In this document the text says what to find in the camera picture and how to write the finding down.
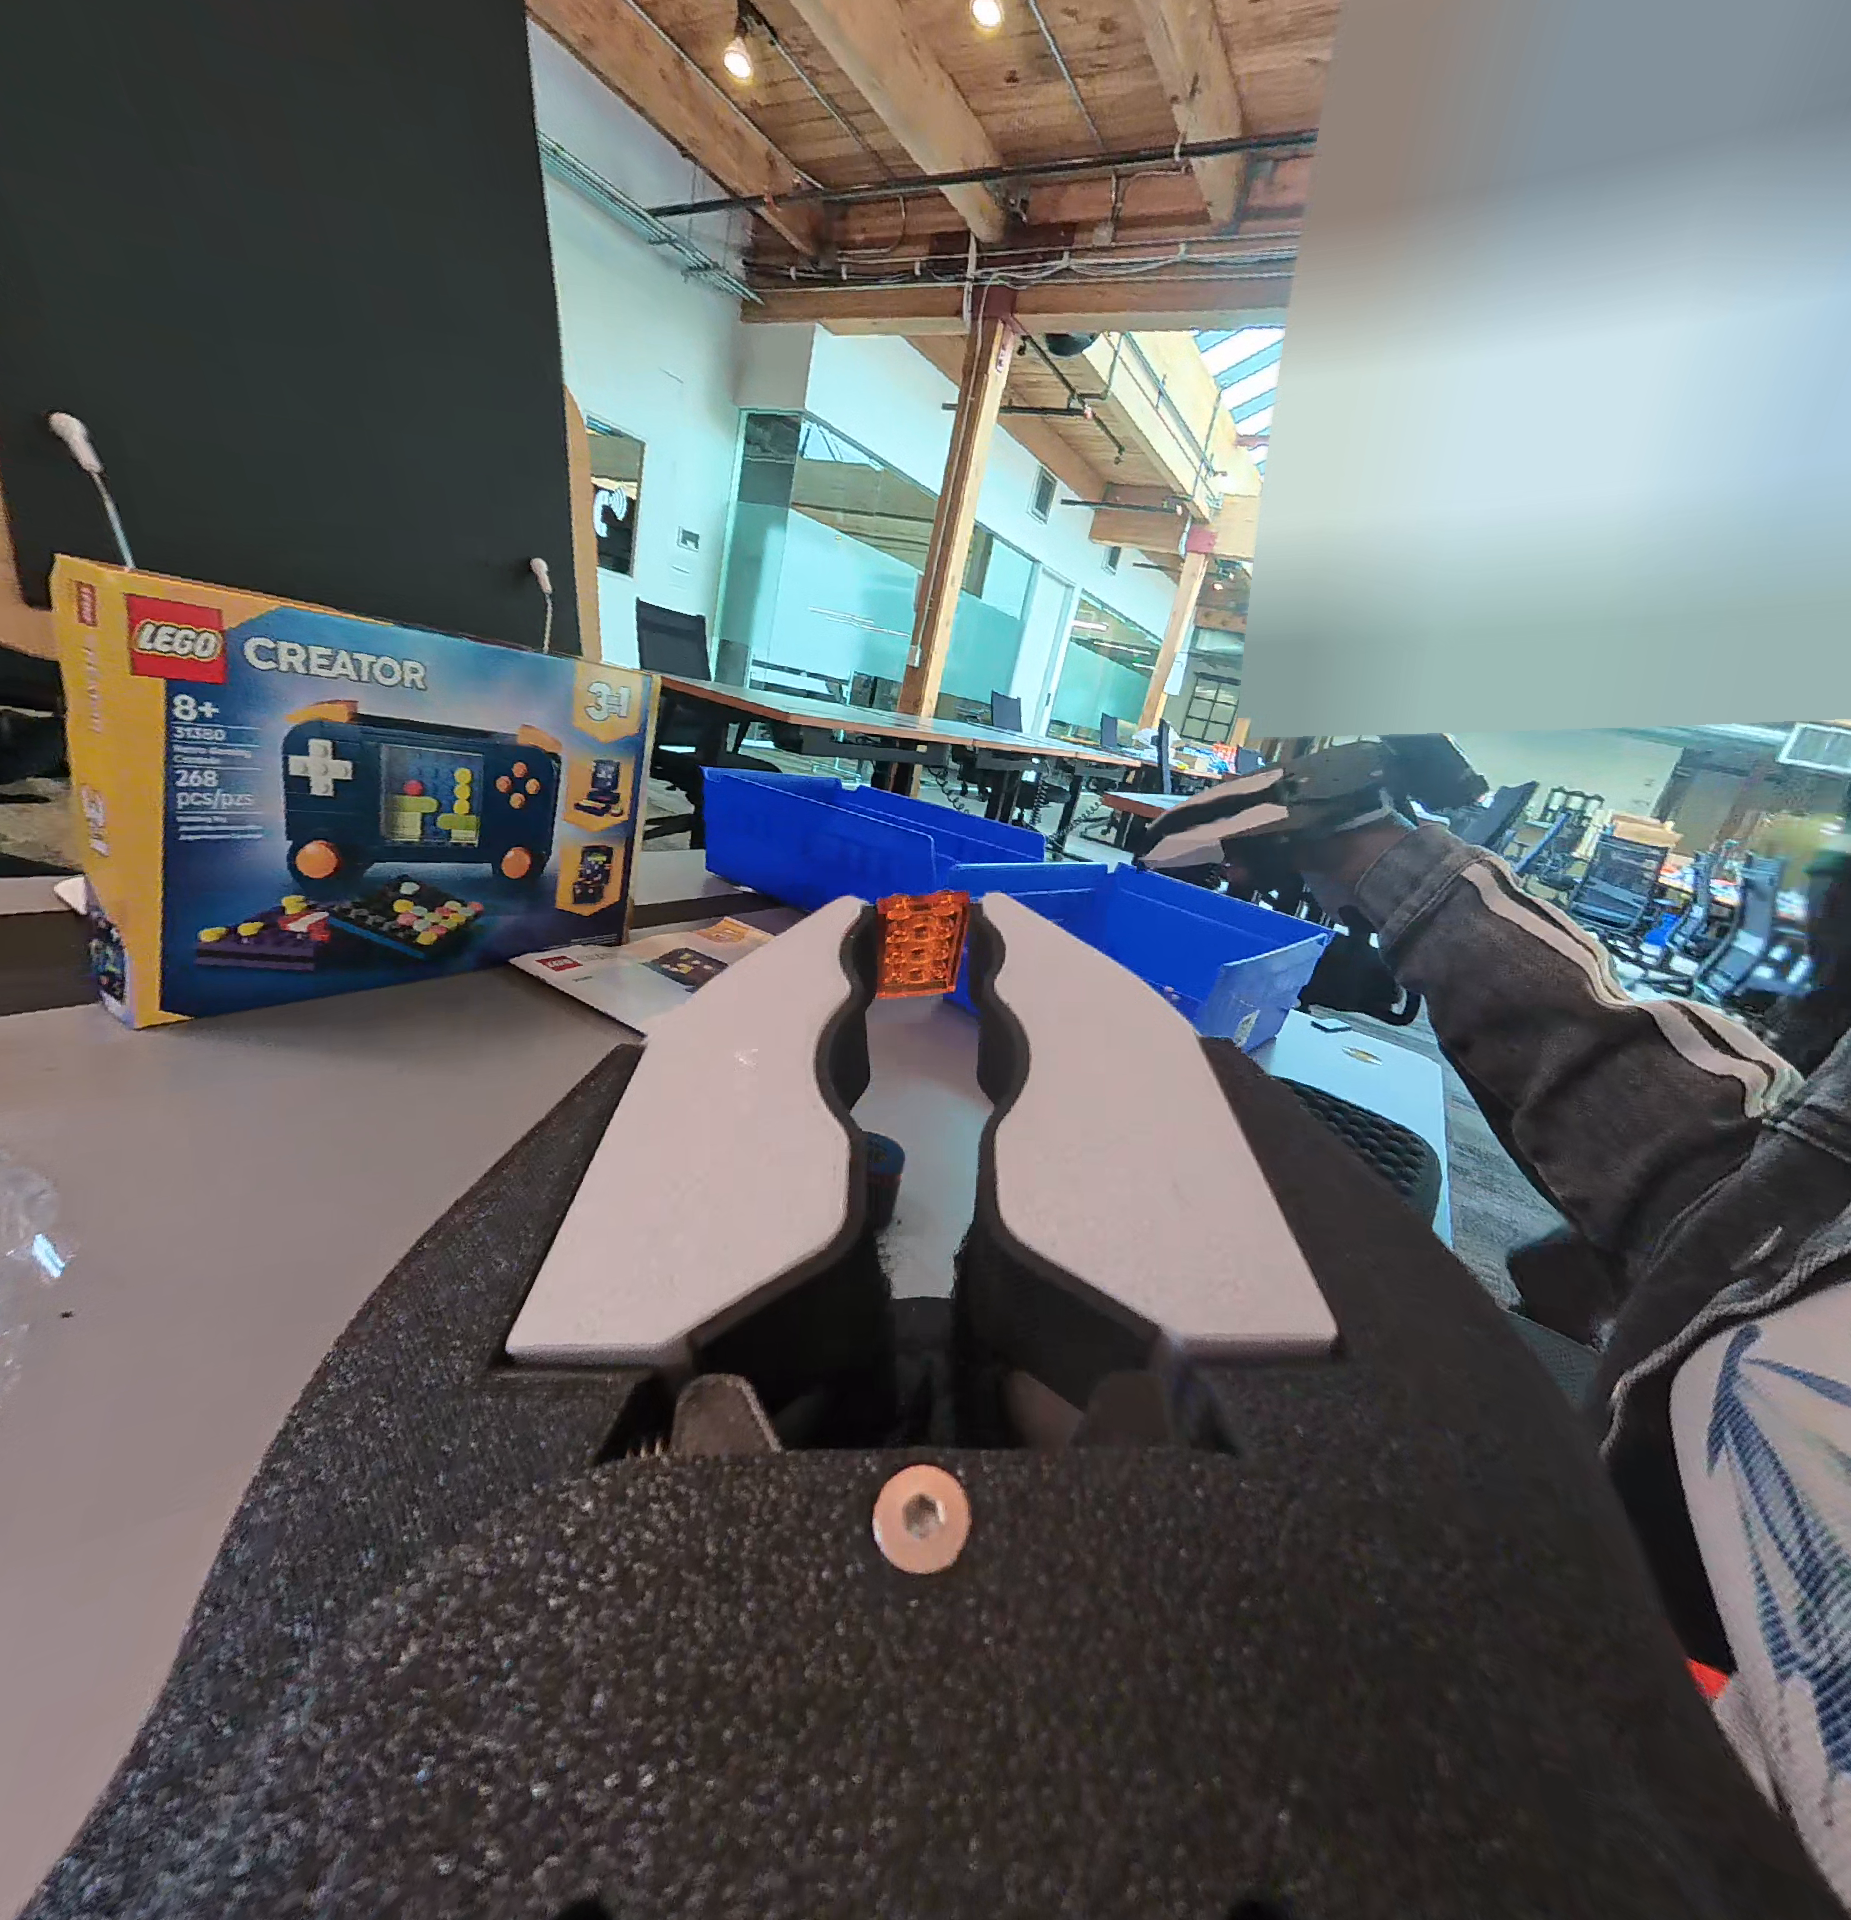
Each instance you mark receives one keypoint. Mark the white cotton swab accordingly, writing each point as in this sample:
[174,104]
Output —
[540,567]
[74,433]

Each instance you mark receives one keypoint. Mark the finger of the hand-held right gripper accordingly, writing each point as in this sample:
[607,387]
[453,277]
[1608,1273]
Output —
[1223,851]
[1240,803]

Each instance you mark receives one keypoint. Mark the empty clear plastic bag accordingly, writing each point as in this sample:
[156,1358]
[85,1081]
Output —
[10,1275]

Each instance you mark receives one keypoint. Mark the wooden support post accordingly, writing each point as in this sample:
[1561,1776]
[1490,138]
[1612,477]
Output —
[962,496]
[1179,631]

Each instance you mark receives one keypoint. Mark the ceiling spot lamp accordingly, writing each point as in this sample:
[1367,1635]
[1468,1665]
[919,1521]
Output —
[739,54]

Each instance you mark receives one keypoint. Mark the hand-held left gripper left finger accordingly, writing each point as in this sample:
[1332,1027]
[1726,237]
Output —
[715,1167]

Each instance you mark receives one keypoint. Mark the blue plastic bin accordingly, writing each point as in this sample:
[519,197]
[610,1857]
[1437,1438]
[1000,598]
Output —
[833,842]
[1167,945]

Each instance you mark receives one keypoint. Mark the person's grey jacket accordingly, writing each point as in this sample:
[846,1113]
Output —
[1768,1167]

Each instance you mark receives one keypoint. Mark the white instruction booklet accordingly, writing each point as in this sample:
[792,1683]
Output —
[639,972]

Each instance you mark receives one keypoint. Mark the long wooden desk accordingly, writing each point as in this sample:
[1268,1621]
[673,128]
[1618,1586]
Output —
[896,735]

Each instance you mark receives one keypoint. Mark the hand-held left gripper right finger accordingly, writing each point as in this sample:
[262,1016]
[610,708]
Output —
[1149,1167]

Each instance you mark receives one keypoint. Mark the orange brick assembly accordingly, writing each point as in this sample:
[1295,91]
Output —
[923,945]

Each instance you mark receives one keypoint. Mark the black office chair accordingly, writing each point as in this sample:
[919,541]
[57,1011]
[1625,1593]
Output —
[673,644]

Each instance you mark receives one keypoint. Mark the person's right forearm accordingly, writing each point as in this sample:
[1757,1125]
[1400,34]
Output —
[1542,1020]

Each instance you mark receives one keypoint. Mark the person's printed white shirt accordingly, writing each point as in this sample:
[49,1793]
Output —
[1796,1500]

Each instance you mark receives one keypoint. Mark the black partition panel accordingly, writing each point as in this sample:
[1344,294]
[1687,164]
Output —
[268,300]

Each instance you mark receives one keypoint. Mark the colourful toy brick set box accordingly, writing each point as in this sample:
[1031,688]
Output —
[355,795]

